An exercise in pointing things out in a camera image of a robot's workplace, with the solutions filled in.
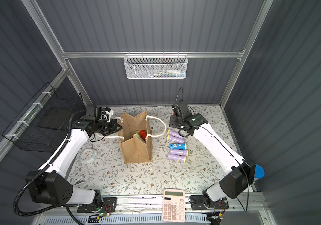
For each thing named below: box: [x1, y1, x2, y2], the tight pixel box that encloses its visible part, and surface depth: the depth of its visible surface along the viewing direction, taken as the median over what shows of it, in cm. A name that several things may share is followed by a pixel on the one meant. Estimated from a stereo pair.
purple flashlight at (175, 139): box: [167, 134, 185, 144], surface depth 98 cm
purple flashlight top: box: [166, 128, 184, 141], surface depth 100 cm
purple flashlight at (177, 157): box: [167, 153, 187, 164], surface depth 90 cm
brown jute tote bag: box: [96, 110, 167, 165], surface depth 87 cm
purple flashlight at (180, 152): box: [170, 149, 190, 157], surface depth 93 cm
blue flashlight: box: [169, 142, 187, 150], surface depth 95 cm
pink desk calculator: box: [162, 188, 186, 223], surface depth 74 cm
